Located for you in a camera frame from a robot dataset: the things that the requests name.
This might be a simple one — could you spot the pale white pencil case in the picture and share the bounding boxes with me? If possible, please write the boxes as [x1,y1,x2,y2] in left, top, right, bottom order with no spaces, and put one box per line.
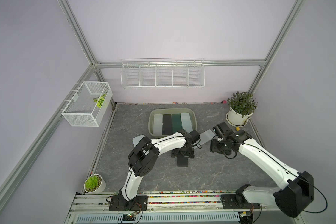
[132,135,145,147]

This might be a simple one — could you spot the black pencil case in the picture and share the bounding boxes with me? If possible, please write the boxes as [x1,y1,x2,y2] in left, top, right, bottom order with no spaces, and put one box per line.
[162,114,173,135]
[177,157,189,168]

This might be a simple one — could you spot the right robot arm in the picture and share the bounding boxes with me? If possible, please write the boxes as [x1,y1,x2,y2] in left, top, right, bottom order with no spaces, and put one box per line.
[210,122,314,218]

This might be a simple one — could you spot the potted green plant white pot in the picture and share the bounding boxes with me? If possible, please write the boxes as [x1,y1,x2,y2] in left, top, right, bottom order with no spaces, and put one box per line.
[226,91,257,127]

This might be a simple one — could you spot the white wire wall shelf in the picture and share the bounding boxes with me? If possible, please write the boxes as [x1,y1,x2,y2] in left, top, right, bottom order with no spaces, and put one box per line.
[120,59,205,89]

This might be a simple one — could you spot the dark green pencil case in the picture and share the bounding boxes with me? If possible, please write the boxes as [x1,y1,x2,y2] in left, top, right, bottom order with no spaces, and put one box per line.
[172,114,183,133]

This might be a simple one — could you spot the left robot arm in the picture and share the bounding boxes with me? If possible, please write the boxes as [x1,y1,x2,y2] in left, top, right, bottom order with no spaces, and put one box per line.
[119,130,200,201]

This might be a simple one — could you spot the white mesh wall basket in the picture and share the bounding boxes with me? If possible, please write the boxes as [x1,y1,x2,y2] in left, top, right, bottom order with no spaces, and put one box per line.
[61,81,113,127]

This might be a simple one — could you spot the grey-green plastic storage box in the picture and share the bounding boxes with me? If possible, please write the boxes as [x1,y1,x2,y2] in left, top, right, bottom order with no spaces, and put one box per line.
[148,108,197,138]

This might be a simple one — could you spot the green leaf toy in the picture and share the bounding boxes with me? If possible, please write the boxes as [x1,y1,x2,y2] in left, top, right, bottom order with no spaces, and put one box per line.
[92,94,106,108]

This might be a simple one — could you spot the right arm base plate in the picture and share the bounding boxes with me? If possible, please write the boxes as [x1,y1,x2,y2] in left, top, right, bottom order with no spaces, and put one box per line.
[220,194,261,211]

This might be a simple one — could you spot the small succulent white pot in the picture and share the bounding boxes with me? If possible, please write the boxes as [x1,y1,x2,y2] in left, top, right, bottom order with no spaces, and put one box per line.
[84,174,106,194]

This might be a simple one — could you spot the frosted white pencil case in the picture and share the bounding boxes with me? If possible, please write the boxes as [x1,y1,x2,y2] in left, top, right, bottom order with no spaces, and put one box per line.
[153,114,163,136]
[180,113,193,133]
[193,129,216,149]

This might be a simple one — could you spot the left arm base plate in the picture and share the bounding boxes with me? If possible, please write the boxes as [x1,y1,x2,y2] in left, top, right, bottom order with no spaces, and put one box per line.
[107,195,148,211]

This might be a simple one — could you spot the aluminium front rail frame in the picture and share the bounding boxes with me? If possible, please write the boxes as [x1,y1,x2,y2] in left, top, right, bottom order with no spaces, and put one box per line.
[65,190,307,224]

